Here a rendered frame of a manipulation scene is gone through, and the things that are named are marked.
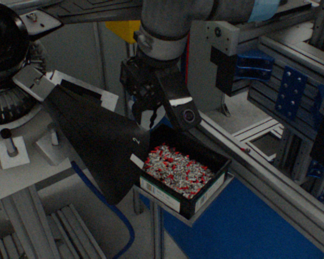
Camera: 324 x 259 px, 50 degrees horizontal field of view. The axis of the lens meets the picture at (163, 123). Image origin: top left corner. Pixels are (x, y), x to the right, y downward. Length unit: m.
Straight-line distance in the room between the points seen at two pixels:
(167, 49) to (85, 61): 1.13
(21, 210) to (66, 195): 0.90
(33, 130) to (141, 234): 1.00
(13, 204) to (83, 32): 0.81
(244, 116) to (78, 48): 1.29
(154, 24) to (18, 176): 0.53
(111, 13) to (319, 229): 0.61
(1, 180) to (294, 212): 0.66
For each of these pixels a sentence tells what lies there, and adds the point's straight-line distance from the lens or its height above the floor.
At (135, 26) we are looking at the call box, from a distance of 1.07.
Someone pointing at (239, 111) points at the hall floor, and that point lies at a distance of 2.48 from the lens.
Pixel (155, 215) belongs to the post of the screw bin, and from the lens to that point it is 1.04.
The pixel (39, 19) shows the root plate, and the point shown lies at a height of 1.20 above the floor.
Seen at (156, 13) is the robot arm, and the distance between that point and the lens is 0.49.
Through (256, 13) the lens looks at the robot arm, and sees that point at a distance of 0.53.
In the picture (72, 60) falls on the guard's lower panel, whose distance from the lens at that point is 1.60.
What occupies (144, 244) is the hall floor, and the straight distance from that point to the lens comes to 1.72.
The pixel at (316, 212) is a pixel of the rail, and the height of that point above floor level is 0.86.
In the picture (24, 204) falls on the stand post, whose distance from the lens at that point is 1.06.
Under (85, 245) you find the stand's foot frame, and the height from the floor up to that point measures 0.08.
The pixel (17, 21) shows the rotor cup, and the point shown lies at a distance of 0.64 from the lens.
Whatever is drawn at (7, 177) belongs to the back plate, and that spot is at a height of 0.86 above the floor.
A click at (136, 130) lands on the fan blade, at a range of 0.75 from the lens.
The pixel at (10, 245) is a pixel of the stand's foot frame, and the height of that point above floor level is 0.08.
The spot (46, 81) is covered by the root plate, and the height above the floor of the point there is 1.10.
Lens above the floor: 1.46
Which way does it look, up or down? 39 degrees down
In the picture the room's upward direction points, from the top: straight up
